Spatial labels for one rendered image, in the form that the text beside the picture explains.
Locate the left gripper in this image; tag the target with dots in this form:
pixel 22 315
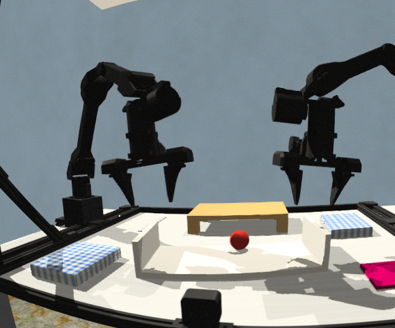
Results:
pixel 142 142

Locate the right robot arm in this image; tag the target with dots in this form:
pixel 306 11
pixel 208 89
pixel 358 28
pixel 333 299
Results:
pixel 291 106

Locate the tan low wooden shelf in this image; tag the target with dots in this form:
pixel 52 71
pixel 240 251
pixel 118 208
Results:
pixel 238 211

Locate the white tray with raised ends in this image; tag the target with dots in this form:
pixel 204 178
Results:
pixel 311 255

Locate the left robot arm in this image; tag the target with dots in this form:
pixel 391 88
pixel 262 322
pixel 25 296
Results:
pixel 158 100

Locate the red ball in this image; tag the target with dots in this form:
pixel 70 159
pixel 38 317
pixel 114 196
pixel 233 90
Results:
pixel 239 240

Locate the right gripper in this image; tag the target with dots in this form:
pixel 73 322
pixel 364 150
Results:
pixel 320 146

